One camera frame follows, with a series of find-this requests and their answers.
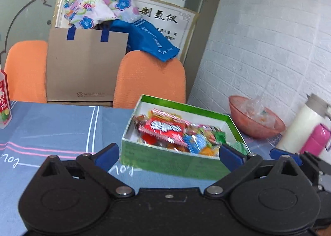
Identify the floral cloth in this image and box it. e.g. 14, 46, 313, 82
63, 0, 141, 30

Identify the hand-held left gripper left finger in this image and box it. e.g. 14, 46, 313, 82
39, 143, 135, 199

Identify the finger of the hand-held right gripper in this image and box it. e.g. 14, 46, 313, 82
270, 148, 303, 165

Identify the red snack packet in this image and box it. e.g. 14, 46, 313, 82
138, 116, 190, 147

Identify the clear plastic bag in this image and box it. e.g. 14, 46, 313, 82
239, 95, 278, 125

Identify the brown paper bag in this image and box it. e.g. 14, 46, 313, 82
47, 25, 130, 106

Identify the orange chair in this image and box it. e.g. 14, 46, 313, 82
4, 41, 49, 103
113, 50, 187, 109

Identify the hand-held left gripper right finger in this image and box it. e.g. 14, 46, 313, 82
204, 144, 299, 198

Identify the pink bowl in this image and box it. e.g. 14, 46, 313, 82
229, 95, 286, 138

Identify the white thermos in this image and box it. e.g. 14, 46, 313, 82
275, 93, 331, 154

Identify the green white cardboard box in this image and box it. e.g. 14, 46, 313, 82
121, 94, 251, 181

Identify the blue plastic bag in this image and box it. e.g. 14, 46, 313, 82
110, 17, 180, 63

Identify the pile of assorted candies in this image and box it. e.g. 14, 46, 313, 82
133, 109, 247, 155

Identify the blue striped tablecloth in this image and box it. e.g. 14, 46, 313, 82
0, 100, 287, 236

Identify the pink bottle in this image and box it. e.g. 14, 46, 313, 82
299, 123, 331, 156

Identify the red label drink bottle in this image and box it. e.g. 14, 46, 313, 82
0, 69, 12, 129

